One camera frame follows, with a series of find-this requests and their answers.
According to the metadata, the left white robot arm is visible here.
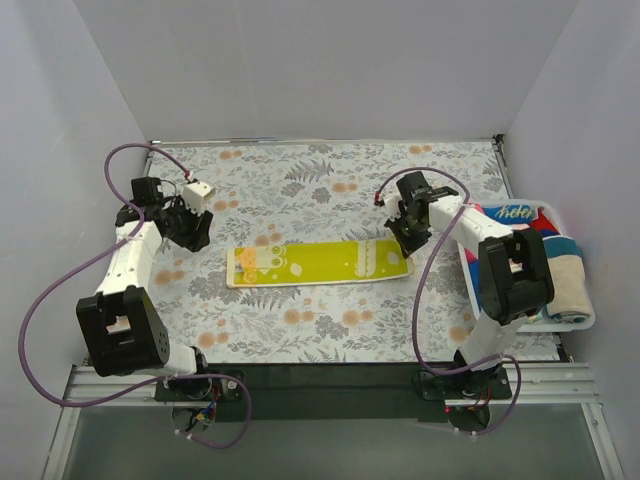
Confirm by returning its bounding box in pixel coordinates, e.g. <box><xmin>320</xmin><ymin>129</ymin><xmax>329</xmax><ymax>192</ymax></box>
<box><xmin>76</xmin><ymin>177</ymin><xmax>214</xmax><ymax>400</ymax></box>

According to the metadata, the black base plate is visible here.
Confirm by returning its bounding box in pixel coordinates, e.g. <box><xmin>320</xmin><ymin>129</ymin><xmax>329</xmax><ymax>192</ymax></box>
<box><xmin>153</xmin><ymin>363</ymin><xmax>512</xmax><ymax>425</ymax></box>

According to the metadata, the aluminium frame rail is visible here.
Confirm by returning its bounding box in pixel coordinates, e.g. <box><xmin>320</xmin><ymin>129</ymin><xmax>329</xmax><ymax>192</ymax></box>
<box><xmin>62</xmin><ymin>363</ymin><xmax>601</xmax><ymax>407</ymax></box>

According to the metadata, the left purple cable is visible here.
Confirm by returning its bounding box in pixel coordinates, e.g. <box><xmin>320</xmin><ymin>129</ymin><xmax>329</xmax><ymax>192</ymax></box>
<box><xmin>18</xmin><ymin>143</ymin><xmax>253</xmax><ymax>449</ymax></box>

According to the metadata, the white plastic basket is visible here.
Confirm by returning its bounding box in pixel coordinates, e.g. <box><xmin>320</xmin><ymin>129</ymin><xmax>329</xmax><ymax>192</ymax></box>
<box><xmin>473</xmin><ymin>199</ymin><xmax>595</xmax><ymax>333</ymax></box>

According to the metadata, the yellow lemon print towel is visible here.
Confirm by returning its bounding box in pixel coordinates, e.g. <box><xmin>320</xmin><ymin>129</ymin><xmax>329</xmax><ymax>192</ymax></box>
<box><xmin>226</xmin><ymin>238</ymin><xmax>414</xmax><ymax>288</ymax></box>

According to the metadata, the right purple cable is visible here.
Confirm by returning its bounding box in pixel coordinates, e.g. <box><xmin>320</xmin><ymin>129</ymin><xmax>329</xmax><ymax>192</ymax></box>
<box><xmin>373</xmin><ymin>166</ymin><xmax>523</xmax><ymax>437</ymax></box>

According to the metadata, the purple cable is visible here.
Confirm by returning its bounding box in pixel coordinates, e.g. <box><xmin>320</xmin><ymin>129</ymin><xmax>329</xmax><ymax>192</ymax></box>
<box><xmin>18</xmin><ymin>143</ymin><xmax>253</xmax><ymax>449</ymax></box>
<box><xmin>373</xmin><ymin>166</ymin><xmax>523</xmax><ymax>437</ymax></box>

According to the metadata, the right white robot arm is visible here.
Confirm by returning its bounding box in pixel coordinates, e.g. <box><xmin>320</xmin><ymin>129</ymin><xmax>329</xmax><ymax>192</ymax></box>
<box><xmin>374</xmin><ymin>167</ymin><xmax>555</xmax><ymax>398</ymax></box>

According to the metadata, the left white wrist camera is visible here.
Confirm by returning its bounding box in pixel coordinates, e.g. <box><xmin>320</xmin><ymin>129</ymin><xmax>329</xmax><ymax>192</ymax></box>
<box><xmin>181</xmin><ymin>180</ymin><xmax>216</xmax><ymax>215</ymax></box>

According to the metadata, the red blue printed towel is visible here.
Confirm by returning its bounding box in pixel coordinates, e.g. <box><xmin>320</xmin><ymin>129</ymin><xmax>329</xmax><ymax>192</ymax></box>
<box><xmin>483</xmin><ymin>203</ymin><xmax>560</xmax><ymax>238</ymax></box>

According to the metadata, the blue beige Doraemon towel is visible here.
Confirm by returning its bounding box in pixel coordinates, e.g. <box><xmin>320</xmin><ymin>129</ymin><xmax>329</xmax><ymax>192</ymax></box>
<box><xmin>543</xmin><ymin>235</ymin><xmax>593</xmax><ymax>324</ymax></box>

